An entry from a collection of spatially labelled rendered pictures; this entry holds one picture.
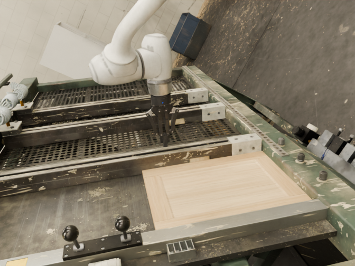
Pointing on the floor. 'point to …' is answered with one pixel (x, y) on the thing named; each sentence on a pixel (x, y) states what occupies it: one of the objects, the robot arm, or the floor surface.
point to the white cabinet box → (71, 51)
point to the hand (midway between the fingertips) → (165, 142)
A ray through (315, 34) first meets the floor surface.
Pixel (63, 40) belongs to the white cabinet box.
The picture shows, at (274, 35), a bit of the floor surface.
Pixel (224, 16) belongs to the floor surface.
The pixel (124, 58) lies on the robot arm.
